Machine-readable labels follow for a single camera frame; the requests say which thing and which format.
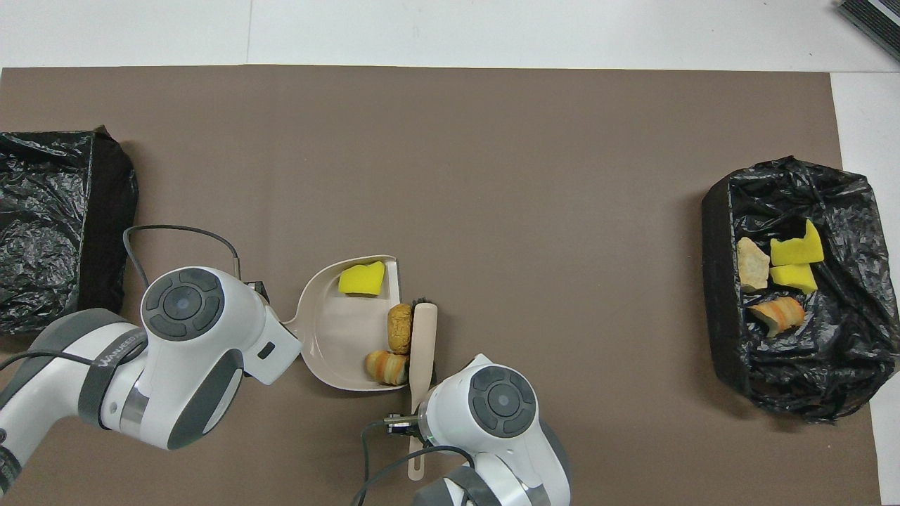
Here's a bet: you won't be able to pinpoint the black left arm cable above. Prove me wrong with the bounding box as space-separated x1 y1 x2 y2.
0 224 243 371

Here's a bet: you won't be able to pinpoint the black bag lined bin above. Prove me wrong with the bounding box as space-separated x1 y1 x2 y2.
701 156 900 424
0 126 140 336

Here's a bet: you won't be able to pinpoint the beige hand brush black bristles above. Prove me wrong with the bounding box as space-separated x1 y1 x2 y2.
407 298 439 482

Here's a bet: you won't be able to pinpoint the brown paper table mat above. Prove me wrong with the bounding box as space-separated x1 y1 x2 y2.
0 65 883 506

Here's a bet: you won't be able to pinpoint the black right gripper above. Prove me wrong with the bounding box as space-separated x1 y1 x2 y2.
384 414 424 439

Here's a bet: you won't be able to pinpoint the yellow green sponge piece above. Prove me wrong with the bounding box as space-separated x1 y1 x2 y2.
769 263 819 294

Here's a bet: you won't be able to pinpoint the yellow sponge wedge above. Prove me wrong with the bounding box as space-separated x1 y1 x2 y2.
338 261 386 297

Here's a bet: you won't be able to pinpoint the brown peanut shaped bread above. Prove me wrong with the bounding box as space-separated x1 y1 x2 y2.
387 303 414 355

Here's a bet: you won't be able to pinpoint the beige plastic dustpan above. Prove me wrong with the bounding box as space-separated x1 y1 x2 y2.
280 254 410 392

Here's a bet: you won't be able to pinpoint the striped croissant piece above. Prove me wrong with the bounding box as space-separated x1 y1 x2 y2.
747 296 806 338
364 350 410 386

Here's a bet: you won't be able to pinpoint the pale bread chunk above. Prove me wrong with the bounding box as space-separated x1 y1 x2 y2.
736 237 771 292

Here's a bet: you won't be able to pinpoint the notched yellow sponge piece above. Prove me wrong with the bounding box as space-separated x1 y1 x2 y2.
769 218 825 266

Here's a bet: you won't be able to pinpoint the grey ribbed object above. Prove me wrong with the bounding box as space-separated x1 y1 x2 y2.
835 0 900 63

